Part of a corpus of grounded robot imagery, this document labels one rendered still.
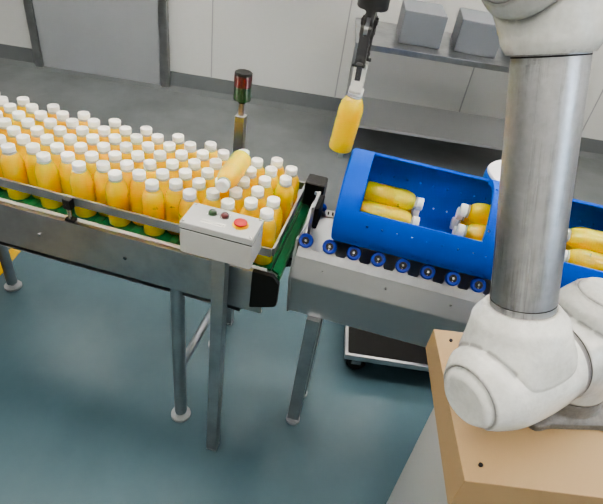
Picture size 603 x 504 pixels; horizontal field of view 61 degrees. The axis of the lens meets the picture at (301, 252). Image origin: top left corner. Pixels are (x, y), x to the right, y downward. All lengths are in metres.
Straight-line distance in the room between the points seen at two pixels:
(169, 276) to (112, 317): 1.03
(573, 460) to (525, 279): 0.40
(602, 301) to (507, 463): 0.33
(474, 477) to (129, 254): 1.17
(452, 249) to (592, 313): 0.56
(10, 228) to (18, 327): 0.89
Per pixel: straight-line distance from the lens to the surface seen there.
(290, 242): 1.65
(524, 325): 0.84
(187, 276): 1.62
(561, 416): 1.13
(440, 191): 1.67
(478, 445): 1.04
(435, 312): 1.61
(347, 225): 1.44
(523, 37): 0.75
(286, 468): 2.16
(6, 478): 2.25
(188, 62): 5.02
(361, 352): 2.36
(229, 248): 1.34
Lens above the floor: 1.89
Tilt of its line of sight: 38 degrees down
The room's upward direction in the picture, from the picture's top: 9 degrees clockwise
